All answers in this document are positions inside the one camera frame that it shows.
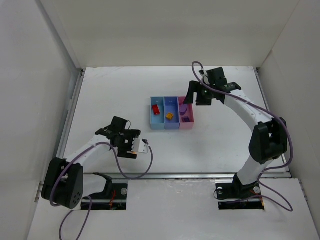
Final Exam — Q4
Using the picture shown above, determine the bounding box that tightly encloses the aluminium rail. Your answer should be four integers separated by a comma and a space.
74, 171, 292, 180

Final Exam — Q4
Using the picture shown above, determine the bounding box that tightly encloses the small purple lego brick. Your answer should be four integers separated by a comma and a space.
181, 116, 191, 123

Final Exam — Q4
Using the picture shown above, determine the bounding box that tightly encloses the yellow lego piece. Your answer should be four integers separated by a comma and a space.
165, 112, 174, 120

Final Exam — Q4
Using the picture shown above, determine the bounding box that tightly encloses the light blue container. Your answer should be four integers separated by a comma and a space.
150, 96, 165, 130

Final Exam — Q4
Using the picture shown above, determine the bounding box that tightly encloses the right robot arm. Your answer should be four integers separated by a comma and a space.
184, 67, 288, 200

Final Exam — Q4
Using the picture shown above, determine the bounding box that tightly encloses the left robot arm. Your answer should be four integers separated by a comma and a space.
41, 116, 141, 210

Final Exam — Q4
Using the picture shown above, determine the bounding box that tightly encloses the purple lego piece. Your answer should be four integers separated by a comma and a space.
179, 104, 189, 116

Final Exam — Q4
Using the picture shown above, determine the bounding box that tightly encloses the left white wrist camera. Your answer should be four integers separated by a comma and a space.
132, 138, 149, 154

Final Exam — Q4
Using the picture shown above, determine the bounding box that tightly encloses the pink container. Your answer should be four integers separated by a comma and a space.
178, 96, 195, 130

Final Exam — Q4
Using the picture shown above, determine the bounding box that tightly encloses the red lego piece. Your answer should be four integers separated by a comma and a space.
151, 104, 161, 116

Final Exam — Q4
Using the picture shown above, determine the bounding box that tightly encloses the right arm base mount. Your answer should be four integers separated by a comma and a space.
214, 182, 265, 211

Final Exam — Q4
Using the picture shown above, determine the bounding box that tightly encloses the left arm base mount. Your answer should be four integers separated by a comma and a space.
90, 180, 128, 211

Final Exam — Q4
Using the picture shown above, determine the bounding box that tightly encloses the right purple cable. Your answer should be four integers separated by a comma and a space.
191, 61, 294, 213

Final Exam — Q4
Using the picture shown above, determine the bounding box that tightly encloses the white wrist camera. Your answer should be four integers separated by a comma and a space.
132, 138, 149, 154
199, 69, 206, 76

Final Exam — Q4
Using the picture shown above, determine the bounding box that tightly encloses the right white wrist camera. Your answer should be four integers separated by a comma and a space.
199, 69, 206, 76

